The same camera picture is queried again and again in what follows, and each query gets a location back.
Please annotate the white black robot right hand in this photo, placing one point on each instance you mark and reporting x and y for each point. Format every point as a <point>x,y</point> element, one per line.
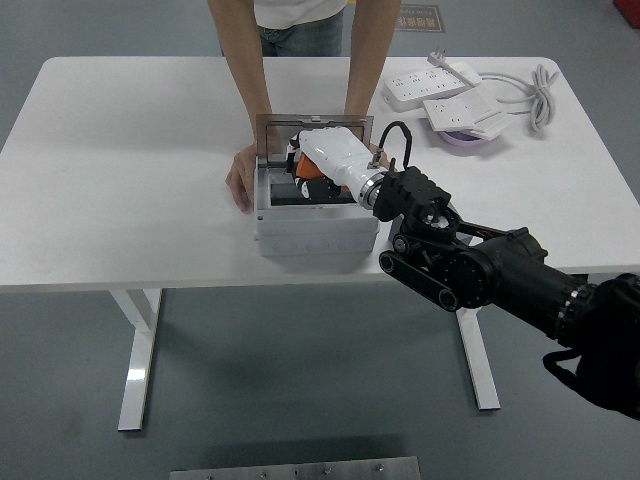
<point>335,150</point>

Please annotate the person's right hand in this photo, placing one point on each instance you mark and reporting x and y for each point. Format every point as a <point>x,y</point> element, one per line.
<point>242,175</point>

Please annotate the person's left hand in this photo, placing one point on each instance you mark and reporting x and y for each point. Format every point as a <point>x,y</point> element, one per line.
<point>386,161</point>

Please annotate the orange cylindrical battery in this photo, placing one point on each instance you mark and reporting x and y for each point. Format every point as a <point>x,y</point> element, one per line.
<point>307,169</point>

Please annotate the transparent hinged box lid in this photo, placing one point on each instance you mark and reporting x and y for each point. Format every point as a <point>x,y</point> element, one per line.
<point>280,120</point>

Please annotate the grey plastic junction box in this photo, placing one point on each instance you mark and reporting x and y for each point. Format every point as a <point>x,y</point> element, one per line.
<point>315,230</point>

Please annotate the person's right forearm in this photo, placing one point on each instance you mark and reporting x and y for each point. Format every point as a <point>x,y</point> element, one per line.
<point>245,65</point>

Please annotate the person's left forearm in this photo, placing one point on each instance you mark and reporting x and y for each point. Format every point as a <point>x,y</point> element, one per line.
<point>367,65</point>

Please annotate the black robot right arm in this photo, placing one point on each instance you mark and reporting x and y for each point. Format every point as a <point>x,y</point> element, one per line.
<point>480,275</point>

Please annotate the purple round bowl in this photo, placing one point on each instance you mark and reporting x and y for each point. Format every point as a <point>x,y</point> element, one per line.
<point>465,141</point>

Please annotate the white power strip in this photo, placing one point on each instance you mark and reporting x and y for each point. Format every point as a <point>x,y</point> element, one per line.
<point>425,87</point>

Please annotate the person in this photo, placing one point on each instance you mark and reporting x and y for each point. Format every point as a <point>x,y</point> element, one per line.
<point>300,25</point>

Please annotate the brown floor sign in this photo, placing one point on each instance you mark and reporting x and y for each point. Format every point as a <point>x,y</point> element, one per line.
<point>422,19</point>

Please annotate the white table leg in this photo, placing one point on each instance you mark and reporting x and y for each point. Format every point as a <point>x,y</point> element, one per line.
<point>482,370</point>
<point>137,375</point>

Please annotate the red object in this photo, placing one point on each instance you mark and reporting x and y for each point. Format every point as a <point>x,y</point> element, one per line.
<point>629,12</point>

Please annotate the grey metal plate with screws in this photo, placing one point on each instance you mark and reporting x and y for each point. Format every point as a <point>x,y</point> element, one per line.
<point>295,470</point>

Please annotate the white wall socket panel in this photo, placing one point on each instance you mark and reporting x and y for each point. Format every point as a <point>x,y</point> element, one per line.
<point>460,112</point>
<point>492,127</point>

